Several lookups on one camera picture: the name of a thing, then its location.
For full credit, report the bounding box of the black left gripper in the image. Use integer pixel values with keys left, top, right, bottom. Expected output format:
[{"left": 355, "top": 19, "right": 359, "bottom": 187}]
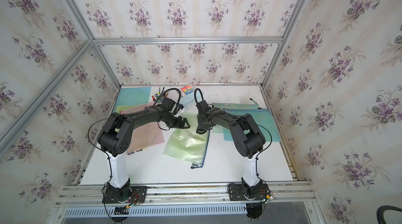
[{"left": 161, "top": 113, "right": 189, "bottom": 130}]

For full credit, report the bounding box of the green and grey cleaning cloth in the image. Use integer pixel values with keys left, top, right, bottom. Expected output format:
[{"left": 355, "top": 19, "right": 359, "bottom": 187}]
[{"left": 196, "top": 126, "right": 209, "bottom": 135}]

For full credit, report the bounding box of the light green document bag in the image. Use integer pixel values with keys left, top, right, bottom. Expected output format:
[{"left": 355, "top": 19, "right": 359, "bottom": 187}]
[{"left": 163, "top": 113, "right": 209, "bottom": 169}]

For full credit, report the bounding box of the pink mesh document bag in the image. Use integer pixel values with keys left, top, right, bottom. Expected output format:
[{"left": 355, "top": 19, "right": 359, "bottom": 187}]
[{"left": 127, "top": 122, "right": 165, "bottom": 155}]

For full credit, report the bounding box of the large teal document bag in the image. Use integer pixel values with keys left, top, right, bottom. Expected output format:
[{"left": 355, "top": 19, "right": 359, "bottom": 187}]
[{"left": 223, "top": 109, "right": 281, "bottom": 142}]

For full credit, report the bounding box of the blue mesh document bag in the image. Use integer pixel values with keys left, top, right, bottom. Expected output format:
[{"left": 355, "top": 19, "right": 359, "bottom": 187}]
[{"left": 115, "top": 87, "right": 151, "bottom": 107}]

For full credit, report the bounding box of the yellow mesh document bag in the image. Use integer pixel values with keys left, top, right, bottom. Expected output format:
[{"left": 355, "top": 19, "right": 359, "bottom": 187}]
[{"left": 116, "top": 106, "right": 137, "bottom": 114}]

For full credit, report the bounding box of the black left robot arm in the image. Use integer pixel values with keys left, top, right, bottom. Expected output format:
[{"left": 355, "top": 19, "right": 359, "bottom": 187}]
[{"left": 97, "top": 98, "right": 190, "bottom": 189}]

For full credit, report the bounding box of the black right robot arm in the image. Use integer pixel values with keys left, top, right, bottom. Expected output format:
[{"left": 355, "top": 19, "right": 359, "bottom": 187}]
[{"left": 196, "top": 100, "right": 266, "bottom": 198}]

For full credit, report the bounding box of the pale green rear document bag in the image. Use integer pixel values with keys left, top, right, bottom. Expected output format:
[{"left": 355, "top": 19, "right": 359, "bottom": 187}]
[{"left": 211, "top": 100, "right": 260, "bottom": 116}]

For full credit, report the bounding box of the light blue booklet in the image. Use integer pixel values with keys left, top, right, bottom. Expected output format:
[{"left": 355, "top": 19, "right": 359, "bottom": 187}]
[{"left": 180, "top": 93, "right": 195, "bottom": 107}]

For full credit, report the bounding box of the pink metal pen bucket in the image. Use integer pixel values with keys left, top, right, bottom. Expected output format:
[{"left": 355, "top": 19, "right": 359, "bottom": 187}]
[{"left": 152, "top": 87, "right": 165, "bottom": 104}]

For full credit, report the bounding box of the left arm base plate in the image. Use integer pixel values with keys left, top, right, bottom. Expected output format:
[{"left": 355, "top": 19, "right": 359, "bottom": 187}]
[{"left": 102, "top": 185, "right": 148, "bottom": 204}]

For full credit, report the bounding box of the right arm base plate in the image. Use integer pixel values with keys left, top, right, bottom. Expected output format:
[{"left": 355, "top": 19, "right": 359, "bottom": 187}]
[{"left": 227, "top": 182, "right": 271, "bottom": 201}]

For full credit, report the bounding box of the aluminium mounting rail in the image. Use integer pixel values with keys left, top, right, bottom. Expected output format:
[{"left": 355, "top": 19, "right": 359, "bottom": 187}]
[{"left": 55, "top": 181, "right": 317, "bottom": 207}]

